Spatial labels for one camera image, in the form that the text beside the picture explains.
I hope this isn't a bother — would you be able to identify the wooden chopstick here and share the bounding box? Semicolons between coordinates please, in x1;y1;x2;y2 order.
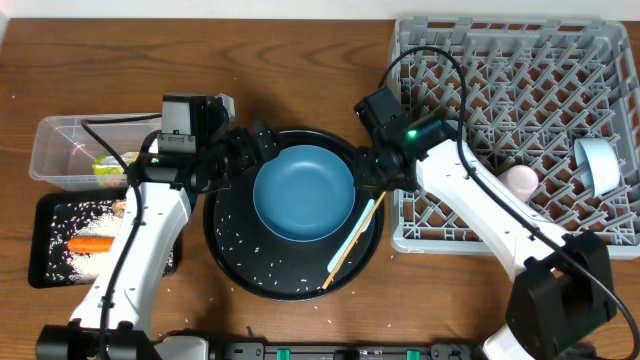
321;192;386;290

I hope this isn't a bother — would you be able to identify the dark blue plate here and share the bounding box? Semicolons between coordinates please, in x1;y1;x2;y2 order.
253;145;356;242

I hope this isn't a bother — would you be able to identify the pink cup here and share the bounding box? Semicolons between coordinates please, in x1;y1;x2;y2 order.
498;165;539;202

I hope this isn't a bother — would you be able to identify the yellow green snack wrapper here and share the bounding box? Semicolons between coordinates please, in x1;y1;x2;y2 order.
92;154;126;187

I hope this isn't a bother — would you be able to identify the white rice pile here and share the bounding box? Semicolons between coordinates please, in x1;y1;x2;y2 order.
47;199;176;285

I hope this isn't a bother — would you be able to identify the orange carrot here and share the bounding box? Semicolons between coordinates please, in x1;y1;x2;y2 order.
67;237;114;253

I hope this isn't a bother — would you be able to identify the light blue bowl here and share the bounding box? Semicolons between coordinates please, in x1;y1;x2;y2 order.
574;138;620;197

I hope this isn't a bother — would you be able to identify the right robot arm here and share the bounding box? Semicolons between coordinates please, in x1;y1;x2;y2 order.
354;87;617;359

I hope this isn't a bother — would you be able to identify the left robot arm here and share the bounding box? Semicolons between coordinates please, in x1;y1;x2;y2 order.
35;93;279;359

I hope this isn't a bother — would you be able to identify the grey dishwasher rack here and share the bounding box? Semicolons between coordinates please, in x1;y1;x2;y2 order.
388;17;639;259

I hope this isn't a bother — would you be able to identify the round black serving tray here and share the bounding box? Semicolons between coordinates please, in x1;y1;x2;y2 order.
203;129;384;301

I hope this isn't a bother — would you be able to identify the clear plastic bin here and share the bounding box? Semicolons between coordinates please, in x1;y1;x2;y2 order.
29;114;161;191

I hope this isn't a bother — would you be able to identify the black rectangular tray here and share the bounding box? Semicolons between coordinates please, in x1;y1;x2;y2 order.
27;187;184;289

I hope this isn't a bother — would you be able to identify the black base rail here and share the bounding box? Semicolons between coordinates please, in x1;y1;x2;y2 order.
154;327;501;360

